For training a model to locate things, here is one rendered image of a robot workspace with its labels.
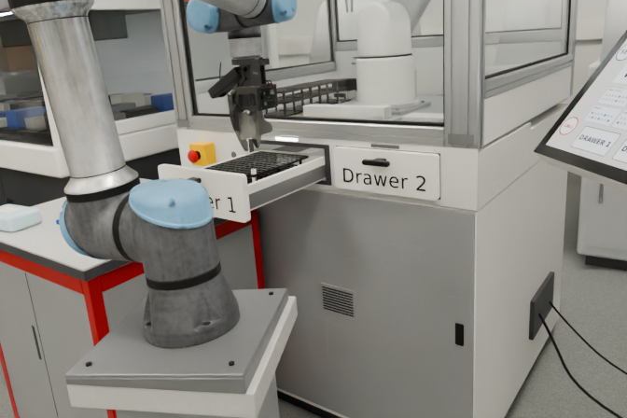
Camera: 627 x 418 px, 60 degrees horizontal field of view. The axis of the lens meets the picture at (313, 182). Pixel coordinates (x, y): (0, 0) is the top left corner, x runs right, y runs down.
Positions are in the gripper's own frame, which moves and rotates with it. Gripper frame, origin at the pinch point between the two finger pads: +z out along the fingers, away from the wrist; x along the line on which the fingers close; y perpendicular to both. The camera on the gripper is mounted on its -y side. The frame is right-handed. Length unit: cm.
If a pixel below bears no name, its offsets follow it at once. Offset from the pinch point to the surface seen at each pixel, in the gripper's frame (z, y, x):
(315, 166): 9.7, 5.2, 19.0
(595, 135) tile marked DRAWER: -4, 73, 12
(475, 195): 14, 47, 23
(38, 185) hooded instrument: 25, -118, 5
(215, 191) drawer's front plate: 9.2, -1.6, -10.9
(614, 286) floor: 98, 60, 169
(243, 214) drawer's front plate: 13.5, 6.4, -10.9
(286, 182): 10.7, 5.4, 6.3
